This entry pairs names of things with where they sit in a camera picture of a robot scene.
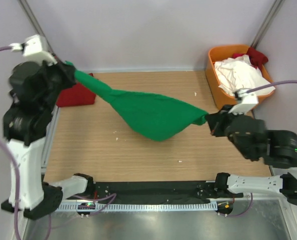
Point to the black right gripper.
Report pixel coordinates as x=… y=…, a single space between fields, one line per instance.
x=215 y=120

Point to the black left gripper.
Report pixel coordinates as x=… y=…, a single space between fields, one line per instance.
x=68 y=71

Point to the green t-shirt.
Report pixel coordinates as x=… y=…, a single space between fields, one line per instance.
x=154 y=116

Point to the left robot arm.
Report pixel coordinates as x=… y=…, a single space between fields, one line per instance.
x=35 y=89

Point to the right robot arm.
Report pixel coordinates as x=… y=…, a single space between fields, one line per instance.
x=277 y=148

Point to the orange plastic bin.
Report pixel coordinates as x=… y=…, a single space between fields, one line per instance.
x=220 y=53

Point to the folded red t-shirt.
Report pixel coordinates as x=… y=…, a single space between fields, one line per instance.
x=77 y=95

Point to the white crumpled t-shirt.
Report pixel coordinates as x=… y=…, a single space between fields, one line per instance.
x=238 y=73

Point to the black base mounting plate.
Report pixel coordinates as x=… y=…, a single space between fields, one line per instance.
x=159 y=192

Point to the dark red t-shirt in bin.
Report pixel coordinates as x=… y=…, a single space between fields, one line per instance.
x=256 y=58

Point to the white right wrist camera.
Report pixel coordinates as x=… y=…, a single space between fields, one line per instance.
x=246 y=100

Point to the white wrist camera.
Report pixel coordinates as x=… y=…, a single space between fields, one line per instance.
x=35 y=49
x=246 y=100

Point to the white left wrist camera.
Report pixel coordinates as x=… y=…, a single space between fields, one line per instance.
x=35 y=49

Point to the left aluminium corner post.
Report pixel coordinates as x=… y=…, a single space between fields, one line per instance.
x=34 y=22

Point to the aluminium corner post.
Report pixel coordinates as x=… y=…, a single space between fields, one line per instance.
x=34 y=22
x=268 y=20

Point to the white slotted cable duct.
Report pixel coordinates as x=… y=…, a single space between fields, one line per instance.
x=79 y=206

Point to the right aluminium corner post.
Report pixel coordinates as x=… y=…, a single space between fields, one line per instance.
x=268 y=20

